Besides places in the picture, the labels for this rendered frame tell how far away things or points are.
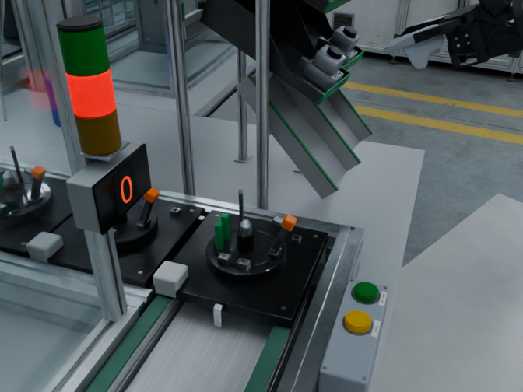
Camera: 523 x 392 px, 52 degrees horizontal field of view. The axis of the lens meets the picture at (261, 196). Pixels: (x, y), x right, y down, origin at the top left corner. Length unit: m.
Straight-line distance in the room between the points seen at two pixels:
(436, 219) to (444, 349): 1.92
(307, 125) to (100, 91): 0.60
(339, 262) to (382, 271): 0.16
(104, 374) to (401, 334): 0.50
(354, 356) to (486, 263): 0.48
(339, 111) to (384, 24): 3.75
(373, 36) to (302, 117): 3.94
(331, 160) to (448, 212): 1.85
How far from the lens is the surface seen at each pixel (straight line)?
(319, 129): 1.17
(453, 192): 3.14
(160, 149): 1.56
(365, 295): 0.89
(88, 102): 0.66
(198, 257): 0.96
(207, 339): 0.89
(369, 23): 5.06
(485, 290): 1.14
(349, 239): 1.04
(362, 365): 0.81
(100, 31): 0.64
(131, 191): 0.73
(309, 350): 0.83
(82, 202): 0.69
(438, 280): 1.13
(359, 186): 1.39
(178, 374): 0.85
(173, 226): 1.04
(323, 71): 1.03
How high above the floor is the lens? 1.57
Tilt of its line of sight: 32 degrees down
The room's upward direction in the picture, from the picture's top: straight up
